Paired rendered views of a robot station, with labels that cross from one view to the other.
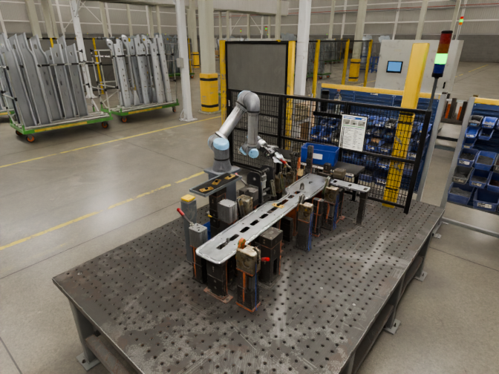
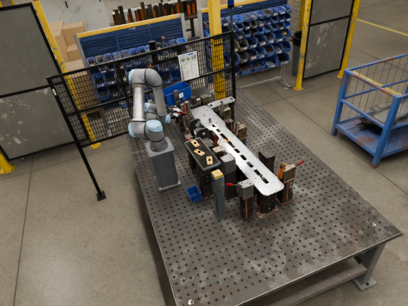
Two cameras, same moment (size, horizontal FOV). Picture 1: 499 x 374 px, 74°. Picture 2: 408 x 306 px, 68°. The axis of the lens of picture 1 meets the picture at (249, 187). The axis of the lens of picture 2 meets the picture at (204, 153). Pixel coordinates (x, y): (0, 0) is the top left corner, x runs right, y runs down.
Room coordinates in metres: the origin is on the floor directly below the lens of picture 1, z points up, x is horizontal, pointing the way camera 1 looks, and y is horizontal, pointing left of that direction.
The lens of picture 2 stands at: (0.98, 1.68, 2.57)
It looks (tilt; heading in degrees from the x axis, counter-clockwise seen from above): 39 degrees down; 304
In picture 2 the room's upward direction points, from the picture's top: 7 degrees counter-clockwise
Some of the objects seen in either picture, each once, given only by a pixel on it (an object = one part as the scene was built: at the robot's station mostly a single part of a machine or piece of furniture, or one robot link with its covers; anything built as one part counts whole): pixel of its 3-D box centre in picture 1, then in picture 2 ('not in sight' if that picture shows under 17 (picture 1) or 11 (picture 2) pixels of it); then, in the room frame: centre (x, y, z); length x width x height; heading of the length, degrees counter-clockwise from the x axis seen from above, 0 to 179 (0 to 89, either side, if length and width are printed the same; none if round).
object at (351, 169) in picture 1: (311, 161); (170, 102); (2.81, -0.56, 1.02); 0.90 x 0.22 x 0.03; 54
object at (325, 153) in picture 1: (319, 153); (175, 93); (2.77, -0.62, 1.10); 0.30 x 0.17 x 0.13; 64
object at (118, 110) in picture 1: (138, 83); not in sight; (9.41, 3.06, 0.88); 1.91 x 1.01 x 1.76; 142
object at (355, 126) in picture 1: (353, 132); (188, 66); (2.73, -0.87, 1.30); 0.23 x 0.02 x 0.31; 54
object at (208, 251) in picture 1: (277, 208); (229, 141); (1.95, -0.19, 1.00); 1.38 x 0.22 x 0.02; 144
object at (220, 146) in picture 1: (220, 148); (154, 129); (2.39, 0.22, 1.27); 0.13 x 0.12 x 0.14; 21
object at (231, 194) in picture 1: (222, 192); (163, 164); (2.39, 0.21, 0.90); 0.21 x 0.21 x 0.40; 50
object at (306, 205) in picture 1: (304, 226); (241, 141); (1.91, -0.37, 0.87); 0.12 x 0.09 x 0.35; 54
